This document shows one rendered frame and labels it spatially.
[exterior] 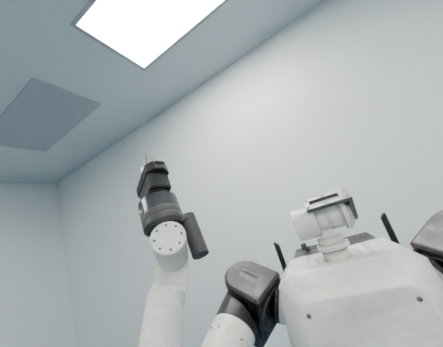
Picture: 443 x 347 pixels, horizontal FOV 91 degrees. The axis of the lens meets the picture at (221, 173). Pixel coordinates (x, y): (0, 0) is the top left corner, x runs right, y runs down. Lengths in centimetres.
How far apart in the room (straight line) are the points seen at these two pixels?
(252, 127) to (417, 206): 135
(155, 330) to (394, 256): 41
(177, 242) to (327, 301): 28
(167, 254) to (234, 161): 179
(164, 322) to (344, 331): 29
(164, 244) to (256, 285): 23
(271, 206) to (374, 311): 160
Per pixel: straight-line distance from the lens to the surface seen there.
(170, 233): 42
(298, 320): 49
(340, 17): 238
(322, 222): 49
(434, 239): 55
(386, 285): 46
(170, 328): 42
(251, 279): 54
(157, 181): 52
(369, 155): 194
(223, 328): 50
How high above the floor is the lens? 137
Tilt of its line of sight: 14 degrees up
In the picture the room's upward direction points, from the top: 18 degrees counter-clockwise
